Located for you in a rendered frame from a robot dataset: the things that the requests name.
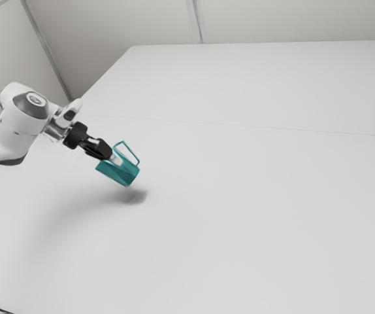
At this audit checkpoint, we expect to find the teal faceted mug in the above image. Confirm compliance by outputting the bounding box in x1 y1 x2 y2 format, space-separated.
95 139 141 188

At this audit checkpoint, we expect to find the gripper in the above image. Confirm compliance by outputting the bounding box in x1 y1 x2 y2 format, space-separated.
63 121 125 167

